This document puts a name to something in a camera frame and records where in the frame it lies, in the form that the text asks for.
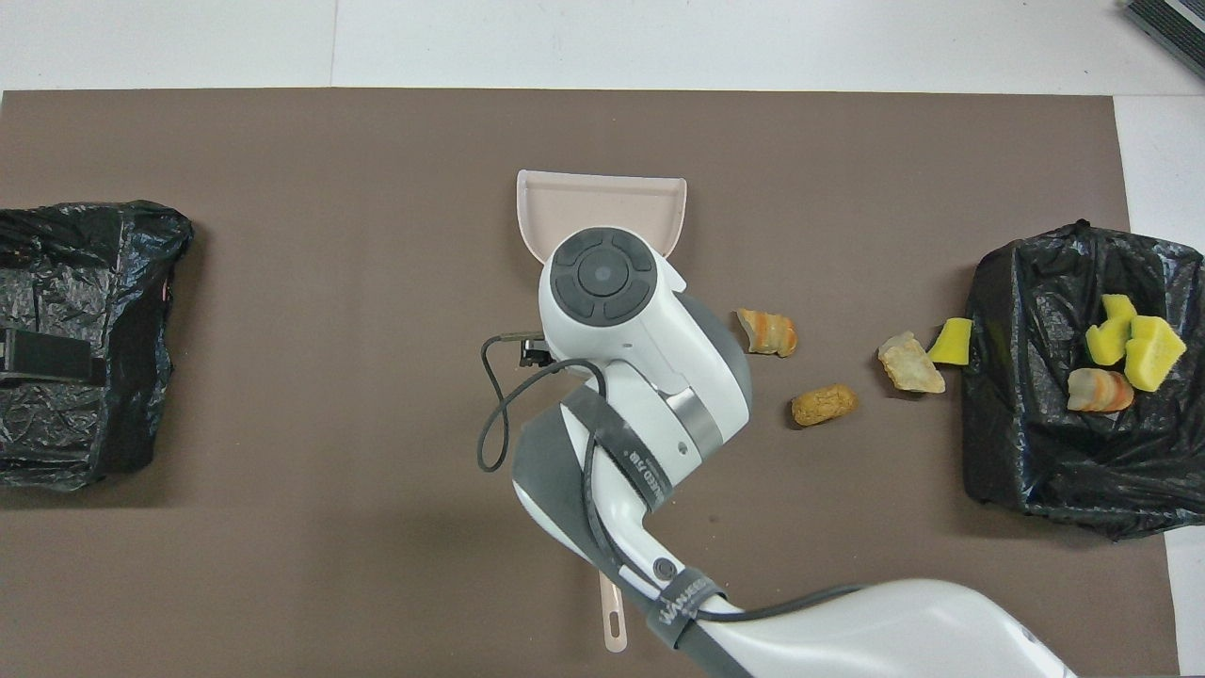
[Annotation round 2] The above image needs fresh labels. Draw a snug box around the beige plastic dustpan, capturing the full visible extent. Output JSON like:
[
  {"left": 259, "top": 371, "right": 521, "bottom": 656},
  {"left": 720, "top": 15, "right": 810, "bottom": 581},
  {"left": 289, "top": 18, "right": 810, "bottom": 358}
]
[{"left": 517, "top": 169, "right": 688, "bottom": 265}]

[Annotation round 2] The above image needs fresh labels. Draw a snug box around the orange striped croissant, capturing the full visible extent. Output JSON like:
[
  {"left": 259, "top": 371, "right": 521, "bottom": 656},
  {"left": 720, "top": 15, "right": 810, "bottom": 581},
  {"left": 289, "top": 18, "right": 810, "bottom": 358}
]
[{"left": 736, "top": 308, "right": 799, "bottom": 358}]

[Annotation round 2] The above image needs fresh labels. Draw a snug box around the beige brush with black bristles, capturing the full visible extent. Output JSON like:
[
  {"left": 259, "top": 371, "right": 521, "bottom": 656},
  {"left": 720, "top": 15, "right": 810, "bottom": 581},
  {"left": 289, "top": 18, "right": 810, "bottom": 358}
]
[{"left": 599, "top": 573, "right": 630, "bottom": 654}]

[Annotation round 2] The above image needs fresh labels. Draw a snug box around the golden brown bun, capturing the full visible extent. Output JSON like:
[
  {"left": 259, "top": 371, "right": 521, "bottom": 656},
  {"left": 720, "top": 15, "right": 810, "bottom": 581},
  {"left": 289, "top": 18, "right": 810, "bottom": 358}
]
[{"left": 791, "top": 383, "right": 860, "bottom": 428}]

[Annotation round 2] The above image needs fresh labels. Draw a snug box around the pale beige bread chunk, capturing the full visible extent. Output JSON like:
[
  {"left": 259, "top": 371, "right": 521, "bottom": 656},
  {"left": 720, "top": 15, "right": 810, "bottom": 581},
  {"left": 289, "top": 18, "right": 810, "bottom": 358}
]
[{"left": 877, "top": 331, "right": 947, "bottom": 395}]

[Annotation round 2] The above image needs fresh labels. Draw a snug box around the small yellow green sponge piece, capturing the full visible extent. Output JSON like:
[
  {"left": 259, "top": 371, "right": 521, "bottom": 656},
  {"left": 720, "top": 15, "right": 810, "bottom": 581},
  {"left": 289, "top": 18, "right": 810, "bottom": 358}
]
[{"left": 928, "top": 317, "right": 975, "bottom": 366}]

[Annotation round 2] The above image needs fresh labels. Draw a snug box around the pale striped croissant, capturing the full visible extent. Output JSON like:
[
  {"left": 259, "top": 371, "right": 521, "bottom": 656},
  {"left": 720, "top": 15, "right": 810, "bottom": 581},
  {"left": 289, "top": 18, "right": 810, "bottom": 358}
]
[{"left": 1067, "top": 368, "right": 1136, "bottom": 413}]

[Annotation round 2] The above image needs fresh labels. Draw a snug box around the notched yellow sponge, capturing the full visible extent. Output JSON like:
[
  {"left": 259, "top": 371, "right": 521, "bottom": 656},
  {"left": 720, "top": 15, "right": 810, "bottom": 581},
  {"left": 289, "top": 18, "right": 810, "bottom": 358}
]
[{"left": 1084, "top": 294, "right": 1138, "bottom": 367}]

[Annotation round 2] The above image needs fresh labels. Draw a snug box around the wedge shaped yellow sponge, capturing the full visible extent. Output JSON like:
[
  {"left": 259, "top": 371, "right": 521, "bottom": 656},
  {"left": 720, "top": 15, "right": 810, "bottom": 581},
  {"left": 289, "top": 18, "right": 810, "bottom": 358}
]
[{"left": 1125, "top": 315, "right": 1188, "bottom": 393}]

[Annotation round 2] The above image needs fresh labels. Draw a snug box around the black bag lined bin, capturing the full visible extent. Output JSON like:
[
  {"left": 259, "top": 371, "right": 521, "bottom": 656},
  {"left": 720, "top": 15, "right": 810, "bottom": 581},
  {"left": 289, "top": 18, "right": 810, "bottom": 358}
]
[
  {"left": 0, "top": 200, "right": 195, "bottom": 492},
  {"left": 960, "top": 219, "right": 1205, "bottom": 542}
]

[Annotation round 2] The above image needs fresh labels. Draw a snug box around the brown table mat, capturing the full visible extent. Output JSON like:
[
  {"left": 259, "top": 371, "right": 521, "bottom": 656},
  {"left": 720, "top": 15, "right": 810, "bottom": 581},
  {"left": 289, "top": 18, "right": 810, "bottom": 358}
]
[{"left": 0, "top": 89, "right": 1180, "bottom": 678}]

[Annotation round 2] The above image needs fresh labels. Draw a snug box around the dark grey ribbed panel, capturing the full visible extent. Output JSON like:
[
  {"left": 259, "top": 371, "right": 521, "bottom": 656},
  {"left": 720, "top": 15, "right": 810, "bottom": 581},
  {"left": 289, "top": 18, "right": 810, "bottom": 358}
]
[{"left": 1120, "top": 0, "right": 1205, "bottom": 81}]

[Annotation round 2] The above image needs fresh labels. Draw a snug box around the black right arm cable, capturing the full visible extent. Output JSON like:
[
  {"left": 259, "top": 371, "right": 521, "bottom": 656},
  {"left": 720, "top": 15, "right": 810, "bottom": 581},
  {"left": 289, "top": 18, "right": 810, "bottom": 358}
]
[{"left": 476, "top": 331, "right": 872, "bottom": 624}]

